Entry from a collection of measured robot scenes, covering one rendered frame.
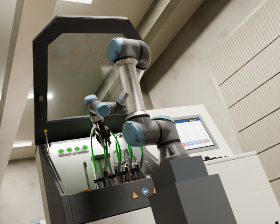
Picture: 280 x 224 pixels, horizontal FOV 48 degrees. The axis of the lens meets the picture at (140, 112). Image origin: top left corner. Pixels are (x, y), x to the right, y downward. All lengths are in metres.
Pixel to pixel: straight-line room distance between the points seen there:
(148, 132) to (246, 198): 1.05
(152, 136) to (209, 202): 0.36
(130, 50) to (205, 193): 0.73
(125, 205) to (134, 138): 0.56
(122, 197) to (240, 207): 0.78
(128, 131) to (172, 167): 0.25
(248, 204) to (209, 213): 0.90
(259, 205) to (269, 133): 2.95
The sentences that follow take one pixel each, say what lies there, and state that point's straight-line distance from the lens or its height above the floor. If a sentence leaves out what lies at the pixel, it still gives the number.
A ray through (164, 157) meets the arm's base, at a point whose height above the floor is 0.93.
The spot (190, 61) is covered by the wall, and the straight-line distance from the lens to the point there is 6.48.
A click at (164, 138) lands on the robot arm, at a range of 1.44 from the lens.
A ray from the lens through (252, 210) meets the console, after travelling 2.24.
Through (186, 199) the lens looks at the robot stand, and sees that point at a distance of 1.30.
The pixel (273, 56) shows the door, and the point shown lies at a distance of 5.07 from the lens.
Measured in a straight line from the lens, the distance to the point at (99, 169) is 2.40.
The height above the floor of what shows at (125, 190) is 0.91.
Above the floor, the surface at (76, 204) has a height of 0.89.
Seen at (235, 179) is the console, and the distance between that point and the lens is 2.23.
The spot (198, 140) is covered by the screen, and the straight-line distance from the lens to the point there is 2.51.
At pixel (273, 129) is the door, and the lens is 5.09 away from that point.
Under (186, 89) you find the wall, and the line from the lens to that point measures 6.56.
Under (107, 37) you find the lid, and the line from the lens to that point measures 2.14.
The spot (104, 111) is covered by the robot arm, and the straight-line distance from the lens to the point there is 1.74.
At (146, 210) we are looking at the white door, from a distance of 1.86.
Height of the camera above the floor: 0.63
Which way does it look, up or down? 21 degrees up
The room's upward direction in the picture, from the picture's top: 17 degrees counter-clockwise
